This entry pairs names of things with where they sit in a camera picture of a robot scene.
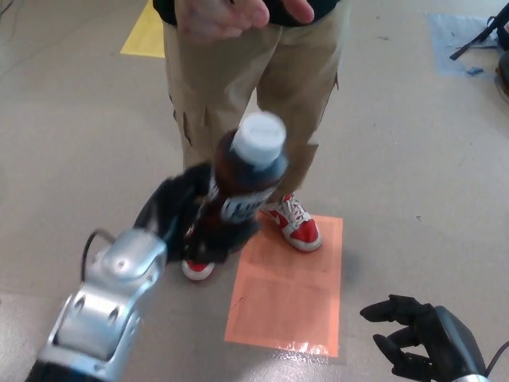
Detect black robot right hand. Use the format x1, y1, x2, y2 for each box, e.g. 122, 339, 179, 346
359, 294, 490, 382

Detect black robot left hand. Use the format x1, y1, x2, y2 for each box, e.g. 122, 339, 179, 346
134, 162, 263, 266

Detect person's bare hand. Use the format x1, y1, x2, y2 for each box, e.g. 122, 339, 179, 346
174, 0, 315, 39

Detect brown protein shake bottle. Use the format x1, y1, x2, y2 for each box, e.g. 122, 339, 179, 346
198, 111, 291, 240

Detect khaki cargo trousers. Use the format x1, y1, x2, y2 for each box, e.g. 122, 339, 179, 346
161, 7, 353, 216

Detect red white sneaker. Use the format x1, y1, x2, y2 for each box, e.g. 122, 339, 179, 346
260, 193, 322, 253
181, 257, 216, 282

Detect yellow floor marking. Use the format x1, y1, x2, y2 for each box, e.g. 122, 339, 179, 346
119, 0, 166, 60

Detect orange floor sheet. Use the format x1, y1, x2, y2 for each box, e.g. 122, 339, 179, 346
224, 210, 344, 358

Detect blue floor sheet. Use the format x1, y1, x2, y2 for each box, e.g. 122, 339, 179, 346
425, 12, 509, 80

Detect dark round object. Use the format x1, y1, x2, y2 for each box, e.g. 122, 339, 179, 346
492, 49, 509, 104

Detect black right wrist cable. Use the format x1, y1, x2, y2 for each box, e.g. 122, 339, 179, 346
487, 344, 509, 373

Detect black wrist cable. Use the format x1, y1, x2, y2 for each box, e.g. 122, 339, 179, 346
487, 344, 509, 373
81, 227, 117, 282

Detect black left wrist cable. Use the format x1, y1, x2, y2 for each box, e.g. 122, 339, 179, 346
81, 227, 117, 282

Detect black bag strap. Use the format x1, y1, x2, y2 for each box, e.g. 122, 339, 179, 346
449, 6, 509, 61

